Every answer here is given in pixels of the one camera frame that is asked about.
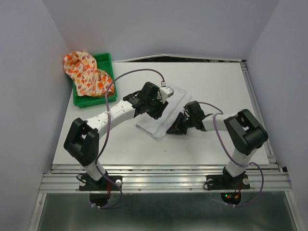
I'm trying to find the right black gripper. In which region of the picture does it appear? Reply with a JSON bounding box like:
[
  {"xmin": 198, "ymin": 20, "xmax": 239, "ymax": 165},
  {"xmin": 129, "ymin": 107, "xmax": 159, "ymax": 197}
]
[{"xmin": 165, "ymin": 112, "xmax": 195, "ymax": 135}]

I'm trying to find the white skirt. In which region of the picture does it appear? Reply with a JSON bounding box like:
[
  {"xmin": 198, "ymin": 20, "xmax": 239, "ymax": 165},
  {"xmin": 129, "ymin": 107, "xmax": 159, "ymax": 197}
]
[{"xmin": 136, "ymin": 83, "xmax": 192, "ymax": 141}]

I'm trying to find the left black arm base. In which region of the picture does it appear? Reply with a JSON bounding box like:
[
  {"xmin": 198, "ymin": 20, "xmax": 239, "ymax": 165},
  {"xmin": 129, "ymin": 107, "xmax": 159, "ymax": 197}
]
[{"xmin": 76, "ymin": 173, "xmax": 122, "ymax": 209}]

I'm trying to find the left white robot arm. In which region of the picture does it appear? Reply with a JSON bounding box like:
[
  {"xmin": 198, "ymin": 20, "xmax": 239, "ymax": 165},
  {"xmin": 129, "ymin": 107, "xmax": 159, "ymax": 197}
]
[{"xmin": 64, "ymin": 82, "xmax": 174, "ymax": 190}]

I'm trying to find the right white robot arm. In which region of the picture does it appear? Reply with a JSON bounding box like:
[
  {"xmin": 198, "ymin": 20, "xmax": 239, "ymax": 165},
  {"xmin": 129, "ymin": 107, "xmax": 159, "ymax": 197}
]
[{"xmin": 167, "ymin": 101, "xmax": 269, "ymax": 188}]

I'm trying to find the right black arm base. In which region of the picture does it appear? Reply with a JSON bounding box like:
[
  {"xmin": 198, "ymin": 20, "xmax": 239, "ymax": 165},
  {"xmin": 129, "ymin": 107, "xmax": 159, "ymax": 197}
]
[{"xmin": 203, "ymin": 174, "xmax": 250, "ymax": 206}]

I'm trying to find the green plastic bin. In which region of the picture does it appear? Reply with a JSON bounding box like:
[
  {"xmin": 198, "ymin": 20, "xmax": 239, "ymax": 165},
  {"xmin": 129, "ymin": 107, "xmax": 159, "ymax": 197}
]
[{"xmin": 72, "ymin": 53, "xmax": 114, "ymax": 108}]

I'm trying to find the orange floral skirt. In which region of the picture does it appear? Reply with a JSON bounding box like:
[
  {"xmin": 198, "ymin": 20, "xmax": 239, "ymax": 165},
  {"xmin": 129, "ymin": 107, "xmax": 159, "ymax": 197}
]
[{"xmin": 63, "ymin": 51, "xmax": 115, "ymax": 98}]

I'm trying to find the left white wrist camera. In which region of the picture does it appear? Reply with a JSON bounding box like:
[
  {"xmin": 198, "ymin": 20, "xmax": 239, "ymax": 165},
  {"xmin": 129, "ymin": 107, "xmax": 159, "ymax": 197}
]
[{"xmin": 159, "ymin": 86, "xmax": 174, "ymax": 102}]

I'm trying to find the aluminium right side rail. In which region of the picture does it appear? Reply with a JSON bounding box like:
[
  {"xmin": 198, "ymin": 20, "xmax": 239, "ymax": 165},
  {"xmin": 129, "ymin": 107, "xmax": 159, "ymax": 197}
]
[{"xmin": 240, "ymin": 60, "xmax": 288, "ymax": 173}]

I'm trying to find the aluminium front rail frame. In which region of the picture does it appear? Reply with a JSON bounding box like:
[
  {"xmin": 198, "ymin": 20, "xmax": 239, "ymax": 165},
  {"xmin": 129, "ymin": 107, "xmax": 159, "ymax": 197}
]
[{"xmin": 28, "ymin": 161, "xmax": 304, "ymax": 231}]

